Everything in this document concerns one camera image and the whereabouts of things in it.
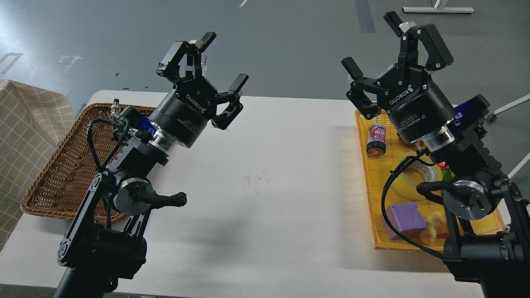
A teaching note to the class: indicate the white chair leg with caster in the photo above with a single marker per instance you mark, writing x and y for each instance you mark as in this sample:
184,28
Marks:
493,116

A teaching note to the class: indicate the yellow tape roll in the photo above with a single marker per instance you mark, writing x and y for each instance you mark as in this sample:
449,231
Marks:
406,183

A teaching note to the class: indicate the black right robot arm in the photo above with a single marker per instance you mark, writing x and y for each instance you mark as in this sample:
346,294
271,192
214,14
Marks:
487,217

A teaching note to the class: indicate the brown wicker basket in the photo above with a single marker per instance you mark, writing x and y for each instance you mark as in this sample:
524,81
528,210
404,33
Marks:
60,188

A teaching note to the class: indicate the yellow plastic basket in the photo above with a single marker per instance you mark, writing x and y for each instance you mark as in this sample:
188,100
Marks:
376,173

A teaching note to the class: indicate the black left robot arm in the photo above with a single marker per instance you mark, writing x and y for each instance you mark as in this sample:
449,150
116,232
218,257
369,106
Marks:
105,242

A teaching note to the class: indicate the beige checkered cloth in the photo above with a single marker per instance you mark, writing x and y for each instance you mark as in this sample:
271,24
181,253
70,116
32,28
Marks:
33,121

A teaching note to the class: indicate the toy croissant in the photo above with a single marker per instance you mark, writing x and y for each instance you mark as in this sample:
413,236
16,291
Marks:
436,227

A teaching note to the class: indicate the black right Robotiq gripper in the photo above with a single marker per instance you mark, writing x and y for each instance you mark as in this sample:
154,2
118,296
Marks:
416,105

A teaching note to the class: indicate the toy carrot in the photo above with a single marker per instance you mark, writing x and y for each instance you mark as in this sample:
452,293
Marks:
443,165

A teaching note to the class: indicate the small pink drink can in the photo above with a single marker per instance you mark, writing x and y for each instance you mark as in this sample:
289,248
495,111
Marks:
376,140

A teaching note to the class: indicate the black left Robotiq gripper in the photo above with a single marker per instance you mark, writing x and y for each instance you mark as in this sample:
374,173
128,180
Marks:
184,112

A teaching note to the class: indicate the white stand base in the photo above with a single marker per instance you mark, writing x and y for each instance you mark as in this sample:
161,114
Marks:
438,7

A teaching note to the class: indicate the purple foam block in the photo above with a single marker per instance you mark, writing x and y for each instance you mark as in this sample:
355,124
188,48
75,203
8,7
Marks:
406,219

